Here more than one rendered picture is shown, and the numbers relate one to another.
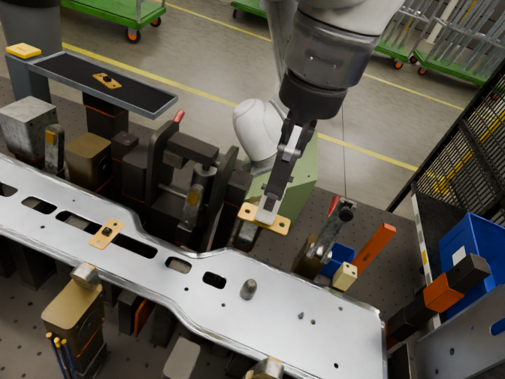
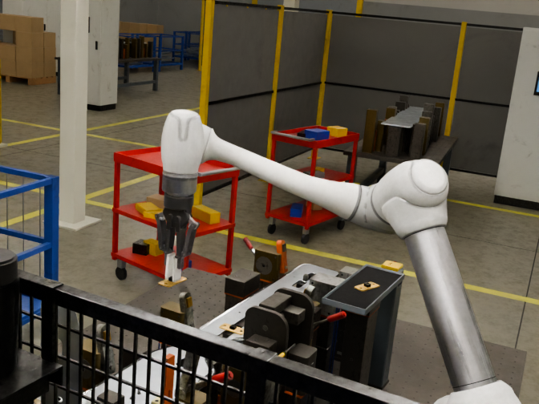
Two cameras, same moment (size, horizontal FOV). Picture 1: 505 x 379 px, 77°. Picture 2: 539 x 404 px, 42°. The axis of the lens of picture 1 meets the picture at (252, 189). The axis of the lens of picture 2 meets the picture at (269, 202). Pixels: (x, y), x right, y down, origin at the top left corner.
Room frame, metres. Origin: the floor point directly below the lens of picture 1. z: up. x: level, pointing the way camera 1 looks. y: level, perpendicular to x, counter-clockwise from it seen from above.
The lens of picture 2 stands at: (1.28, -1.55, 1.98)
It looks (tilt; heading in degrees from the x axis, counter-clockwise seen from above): 15 degrees down; 113
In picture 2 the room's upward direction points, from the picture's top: 5 degrees clockwise
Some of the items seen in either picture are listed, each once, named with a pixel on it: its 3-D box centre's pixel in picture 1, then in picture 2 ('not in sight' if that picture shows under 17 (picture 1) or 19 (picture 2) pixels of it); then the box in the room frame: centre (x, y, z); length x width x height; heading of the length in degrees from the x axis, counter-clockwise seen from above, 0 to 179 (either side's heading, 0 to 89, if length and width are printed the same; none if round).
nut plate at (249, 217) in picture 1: (264, 216); (172, 279); (0.37, -0.03, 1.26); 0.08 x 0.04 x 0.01; 85
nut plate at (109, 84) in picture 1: (107, 79); (366, 284); (0.77, 0.48, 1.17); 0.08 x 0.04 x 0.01; 66
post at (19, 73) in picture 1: (37, 122); (383, 327); (0.78, 0.74, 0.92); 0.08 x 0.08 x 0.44; 86
